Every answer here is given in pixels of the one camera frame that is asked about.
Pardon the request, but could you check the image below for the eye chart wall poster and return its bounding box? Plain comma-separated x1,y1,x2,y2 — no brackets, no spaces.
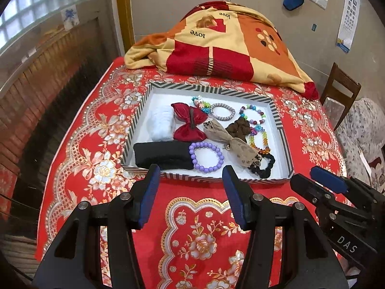
336,0,361,53

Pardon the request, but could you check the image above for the brown hair scrunchie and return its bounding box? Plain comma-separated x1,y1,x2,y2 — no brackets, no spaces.
226,117,251,138

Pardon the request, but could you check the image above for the black wide headband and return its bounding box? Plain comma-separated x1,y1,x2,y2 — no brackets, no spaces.
133,140,194,170

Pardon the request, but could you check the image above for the red velvet hair bow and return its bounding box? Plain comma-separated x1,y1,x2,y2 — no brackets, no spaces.
171,102,208,142

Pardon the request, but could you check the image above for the striped cardboard box tray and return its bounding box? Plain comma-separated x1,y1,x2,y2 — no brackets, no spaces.
121,82,294,184

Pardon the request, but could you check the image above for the purple bead bracelet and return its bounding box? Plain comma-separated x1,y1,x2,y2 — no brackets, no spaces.
188,141,226,174

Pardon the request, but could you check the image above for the floral fabric pile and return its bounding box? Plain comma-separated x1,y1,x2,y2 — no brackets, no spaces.
335,98,384,194

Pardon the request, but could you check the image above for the light blue fluffy hairband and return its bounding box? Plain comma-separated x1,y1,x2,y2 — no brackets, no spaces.
149,106,176,142

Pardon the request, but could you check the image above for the silver braided bracelet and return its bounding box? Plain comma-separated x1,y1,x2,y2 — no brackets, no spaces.
209,102,236,121

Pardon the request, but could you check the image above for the leopard print hair bow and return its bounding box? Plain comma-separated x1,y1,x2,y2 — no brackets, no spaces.
203,119,258,168

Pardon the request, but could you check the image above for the wooden chair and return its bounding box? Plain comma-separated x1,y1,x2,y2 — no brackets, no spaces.
320,63,361,131

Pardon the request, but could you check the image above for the black hair scrunchie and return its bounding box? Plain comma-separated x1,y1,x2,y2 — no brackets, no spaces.
248,153,275,179

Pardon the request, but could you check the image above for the multicolour bead necklace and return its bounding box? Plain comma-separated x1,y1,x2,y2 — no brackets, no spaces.
239,104,267,126

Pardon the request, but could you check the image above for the red yellow folded blanket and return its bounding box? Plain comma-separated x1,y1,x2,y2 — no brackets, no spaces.
124,1,318,100

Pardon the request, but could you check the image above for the wooden slatted radiator cover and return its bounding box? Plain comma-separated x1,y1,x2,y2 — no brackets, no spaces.
1,18,108,220

